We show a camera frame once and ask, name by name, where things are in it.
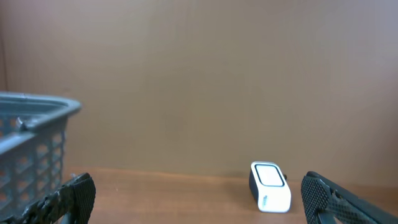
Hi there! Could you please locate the grey plastic mesh basket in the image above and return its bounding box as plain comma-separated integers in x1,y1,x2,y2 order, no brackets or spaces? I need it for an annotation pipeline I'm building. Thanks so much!
1,91,81,219

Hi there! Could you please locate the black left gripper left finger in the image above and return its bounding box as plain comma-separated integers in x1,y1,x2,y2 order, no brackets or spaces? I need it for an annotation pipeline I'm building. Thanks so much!
1,173,96,224

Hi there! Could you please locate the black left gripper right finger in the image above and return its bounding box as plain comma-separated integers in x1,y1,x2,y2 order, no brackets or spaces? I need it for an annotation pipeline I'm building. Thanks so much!
301,171,397,224

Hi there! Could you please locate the white barcode scanner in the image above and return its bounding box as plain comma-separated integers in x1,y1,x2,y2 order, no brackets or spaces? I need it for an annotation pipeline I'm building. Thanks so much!
249,161,292,213

